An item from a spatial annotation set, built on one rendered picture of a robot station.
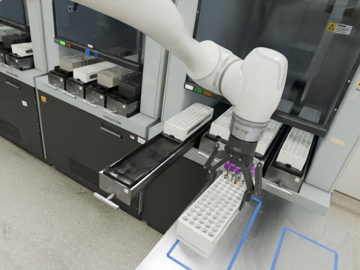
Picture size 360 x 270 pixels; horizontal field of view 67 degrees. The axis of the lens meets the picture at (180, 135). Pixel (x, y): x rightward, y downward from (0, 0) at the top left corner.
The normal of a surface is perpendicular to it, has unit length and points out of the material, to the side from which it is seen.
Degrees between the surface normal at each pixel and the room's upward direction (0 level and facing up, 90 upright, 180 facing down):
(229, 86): 93
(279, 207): 0
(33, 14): 90
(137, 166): 0
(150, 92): 90
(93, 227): 0
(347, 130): 90
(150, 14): 112
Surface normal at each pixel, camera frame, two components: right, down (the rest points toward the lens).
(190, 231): -0.56, 0.35
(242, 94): -0.85, 0.17
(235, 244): 0.15, -0.85
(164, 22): 0.64, 0.69
